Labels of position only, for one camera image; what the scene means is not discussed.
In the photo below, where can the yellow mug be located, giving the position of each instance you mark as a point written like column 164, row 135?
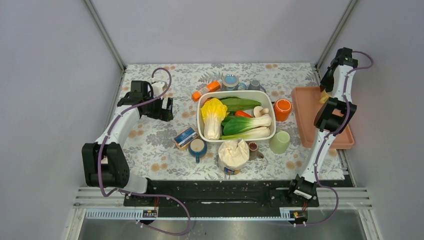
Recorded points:
column 324, row 96

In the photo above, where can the paper covered can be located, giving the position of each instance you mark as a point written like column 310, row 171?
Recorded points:
column 232, row 156

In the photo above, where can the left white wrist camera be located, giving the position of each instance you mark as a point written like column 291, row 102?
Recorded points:
column 158, row 87

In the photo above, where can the small brown mug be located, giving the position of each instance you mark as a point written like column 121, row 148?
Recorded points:
column 254, row 152

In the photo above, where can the bok choy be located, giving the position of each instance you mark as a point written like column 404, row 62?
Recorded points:
column 240, row 124
column 255, row 133

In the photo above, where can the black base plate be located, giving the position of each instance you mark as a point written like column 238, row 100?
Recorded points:
column 213, row 198

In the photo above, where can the light blue floral mug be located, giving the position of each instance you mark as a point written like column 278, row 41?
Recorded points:
column 231, row 82

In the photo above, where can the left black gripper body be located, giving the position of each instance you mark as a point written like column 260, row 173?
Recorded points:
column 152, row 110

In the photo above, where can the napa cabbage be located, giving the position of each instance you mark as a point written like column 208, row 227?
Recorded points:
column 213, row 113

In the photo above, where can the upper bok choy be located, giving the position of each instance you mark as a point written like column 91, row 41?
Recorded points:
column 240, row 124

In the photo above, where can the blue orange box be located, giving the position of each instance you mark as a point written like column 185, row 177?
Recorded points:
column 184, row 138

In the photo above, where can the king oyster mushroom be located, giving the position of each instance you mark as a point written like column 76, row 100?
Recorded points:
column 260, row 111

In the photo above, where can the floral tablecloth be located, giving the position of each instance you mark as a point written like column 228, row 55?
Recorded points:
column 151, row 151

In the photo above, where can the lower bok choy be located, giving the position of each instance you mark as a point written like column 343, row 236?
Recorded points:
column 255, row 133

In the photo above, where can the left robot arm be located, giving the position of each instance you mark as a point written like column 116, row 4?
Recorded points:
column 104, row 162

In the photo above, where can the grey mug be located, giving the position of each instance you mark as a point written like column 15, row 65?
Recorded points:
column 255, row 85

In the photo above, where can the light green cup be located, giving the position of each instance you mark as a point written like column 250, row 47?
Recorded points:
column 280, row 142

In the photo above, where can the orange mug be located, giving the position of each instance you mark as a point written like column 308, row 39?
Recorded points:
column 282, row 109

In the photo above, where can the red pepper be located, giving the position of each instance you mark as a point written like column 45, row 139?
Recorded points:
column 240, row 113

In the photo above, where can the dark blue mug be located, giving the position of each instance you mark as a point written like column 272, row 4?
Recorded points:
column 198, row 149

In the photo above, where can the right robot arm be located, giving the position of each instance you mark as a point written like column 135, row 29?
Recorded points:
column 331, row 119

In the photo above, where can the white rectangular basin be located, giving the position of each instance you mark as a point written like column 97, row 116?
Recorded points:
column 256, row 95

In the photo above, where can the green leaf vegetable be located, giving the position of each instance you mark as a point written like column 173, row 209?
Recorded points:
column 234, row 104

